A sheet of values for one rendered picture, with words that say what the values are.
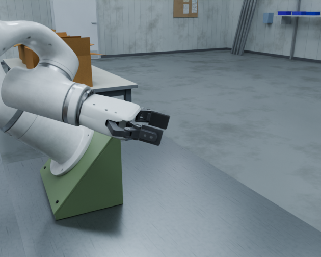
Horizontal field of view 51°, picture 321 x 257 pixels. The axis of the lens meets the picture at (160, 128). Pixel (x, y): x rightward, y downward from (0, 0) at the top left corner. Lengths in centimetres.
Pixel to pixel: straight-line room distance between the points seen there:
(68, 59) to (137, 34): 1035
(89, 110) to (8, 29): 19
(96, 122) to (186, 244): 36
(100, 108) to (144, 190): 44
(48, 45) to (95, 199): 42
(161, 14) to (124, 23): 132
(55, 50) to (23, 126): 28
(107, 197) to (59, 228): 14
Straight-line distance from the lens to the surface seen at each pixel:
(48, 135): 93
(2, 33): 63
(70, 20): 1026
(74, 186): 89
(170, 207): 94
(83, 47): 261
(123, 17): 1084
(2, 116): 91
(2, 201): 106
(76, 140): 96
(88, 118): 64
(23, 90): 69
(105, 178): 90
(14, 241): 88
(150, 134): 61
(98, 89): 262
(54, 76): 69
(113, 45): 1075
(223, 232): 86
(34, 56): 341
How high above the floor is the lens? 133
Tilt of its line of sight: 19 degrees down
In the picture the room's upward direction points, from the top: straight up
